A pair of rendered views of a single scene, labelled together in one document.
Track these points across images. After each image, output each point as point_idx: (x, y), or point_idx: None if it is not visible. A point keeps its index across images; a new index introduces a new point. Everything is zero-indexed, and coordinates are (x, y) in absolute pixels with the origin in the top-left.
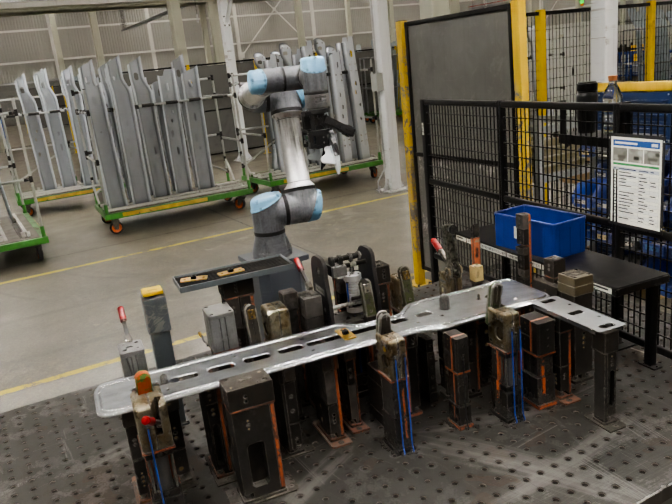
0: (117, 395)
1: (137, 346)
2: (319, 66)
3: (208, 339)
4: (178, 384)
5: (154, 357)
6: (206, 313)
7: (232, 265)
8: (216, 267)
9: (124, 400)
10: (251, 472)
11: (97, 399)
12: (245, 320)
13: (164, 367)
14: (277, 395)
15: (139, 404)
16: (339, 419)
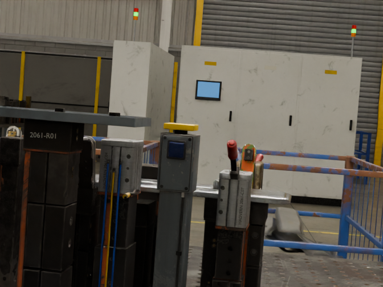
0: (267, 193)
1: (229, 170)
2: None
3: (134, 184)
4: (206, 186)
5: (187, 238)
6: (140, 140)
7: (37, 112)
8: (62, 112)
9: (263, 191)
10: None
11: (287, 197)
12: (93, 156)
13: (206, 190)
14: (96, 228)
15: (258, 161)
16: None
